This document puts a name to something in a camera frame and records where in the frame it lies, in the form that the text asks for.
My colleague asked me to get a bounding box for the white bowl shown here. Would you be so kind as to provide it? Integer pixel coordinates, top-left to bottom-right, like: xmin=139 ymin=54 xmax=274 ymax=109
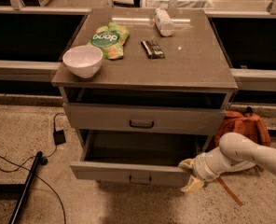
xmin=62 ymin=45 xmax=103 ymax=78

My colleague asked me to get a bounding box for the orange backpack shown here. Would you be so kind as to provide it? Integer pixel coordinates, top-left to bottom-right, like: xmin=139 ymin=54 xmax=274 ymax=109
xmin=206 ymin=106 xmax=273 ymax=207

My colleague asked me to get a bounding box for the black power adapter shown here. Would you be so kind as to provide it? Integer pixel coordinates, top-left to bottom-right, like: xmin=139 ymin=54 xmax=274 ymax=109
xmin=53 ymin=130 xmax=66 ymax=146

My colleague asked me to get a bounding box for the grey top drawer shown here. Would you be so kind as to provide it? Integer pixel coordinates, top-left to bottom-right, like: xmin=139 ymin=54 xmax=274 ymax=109
xmin=63 ymin=103 xmax=225 ymax=135

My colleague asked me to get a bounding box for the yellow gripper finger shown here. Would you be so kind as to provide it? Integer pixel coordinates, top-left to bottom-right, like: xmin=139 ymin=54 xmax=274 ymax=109
xmin=181 ymin=175 xmax=204 ymax=193
xmin=178 ymin=159 xmax=194 ymax=169

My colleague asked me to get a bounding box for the grey drawer cabinet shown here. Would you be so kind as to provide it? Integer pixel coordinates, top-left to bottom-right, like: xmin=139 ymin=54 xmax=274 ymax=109
xmin=51 ymin=7 xmax=240 ymax=189

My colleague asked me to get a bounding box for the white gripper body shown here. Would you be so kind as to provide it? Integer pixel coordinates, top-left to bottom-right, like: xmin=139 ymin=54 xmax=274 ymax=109
xmin=193 ymin=147 xmax=233 ymax=182

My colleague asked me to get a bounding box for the grey drawer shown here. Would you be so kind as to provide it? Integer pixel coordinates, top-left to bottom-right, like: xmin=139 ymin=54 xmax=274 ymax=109
xmin=63 ymin=103 xmax=225 ymax=135
xmin=70 ymin=131 xmax=207 ymax=187

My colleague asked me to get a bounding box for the white plastic bottle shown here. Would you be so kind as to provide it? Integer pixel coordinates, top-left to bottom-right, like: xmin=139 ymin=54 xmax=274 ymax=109
xmin=154 ymin=8 xmax=174 ymax=37

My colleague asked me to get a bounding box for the black metal pole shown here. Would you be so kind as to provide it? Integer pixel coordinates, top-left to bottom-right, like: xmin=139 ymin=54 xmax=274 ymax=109
xmin=8 ymin=151 xmax=43 ymax=224

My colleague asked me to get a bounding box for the green chip bag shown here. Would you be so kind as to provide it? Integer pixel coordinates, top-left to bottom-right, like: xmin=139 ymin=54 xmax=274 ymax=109
xmin=88 ymin=22 xmax=130 ymax=60

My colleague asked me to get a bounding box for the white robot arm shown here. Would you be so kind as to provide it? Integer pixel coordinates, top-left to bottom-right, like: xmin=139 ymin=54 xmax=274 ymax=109
xmin=179 ymin=133 xmax=276 ymax=193

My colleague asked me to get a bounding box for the black cable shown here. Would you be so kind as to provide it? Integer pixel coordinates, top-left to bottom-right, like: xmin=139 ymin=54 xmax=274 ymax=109
xmin=0 ymin=112 xmax=67 ymax=224

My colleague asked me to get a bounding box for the dark snack bar wrapper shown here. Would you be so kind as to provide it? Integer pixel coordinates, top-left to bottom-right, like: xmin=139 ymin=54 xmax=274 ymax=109
xmin=141 ymin=40 xmax=165 ymax=59

